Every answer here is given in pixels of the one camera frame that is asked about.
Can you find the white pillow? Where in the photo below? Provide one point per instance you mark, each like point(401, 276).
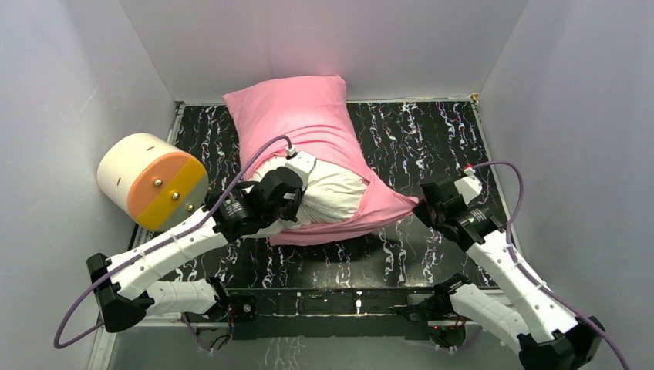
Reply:
point(333, 196)

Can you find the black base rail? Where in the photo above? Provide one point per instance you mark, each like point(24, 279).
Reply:
point(335, 312)

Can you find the white orange yellow cylinder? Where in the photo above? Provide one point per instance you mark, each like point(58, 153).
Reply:
point(157, 184)

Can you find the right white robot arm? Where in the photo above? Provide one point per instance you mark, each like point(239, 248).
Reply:
point(541, 331)

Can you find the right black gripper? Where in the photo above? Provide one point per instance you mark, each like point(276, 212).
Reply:
point(419, 210)

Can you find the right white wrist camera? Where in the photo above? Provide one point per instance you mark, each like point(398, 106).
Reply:
point(468, 185)

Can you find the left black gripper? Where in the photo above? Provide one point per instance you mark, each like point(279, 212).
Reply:
point(285, 189)

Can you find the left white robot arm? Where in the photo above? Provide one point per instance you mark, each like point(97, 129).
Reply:
point(129, 287)

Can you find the pink pillowcase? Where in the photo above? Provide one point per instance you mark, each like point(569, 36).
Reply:
point(311, 111)

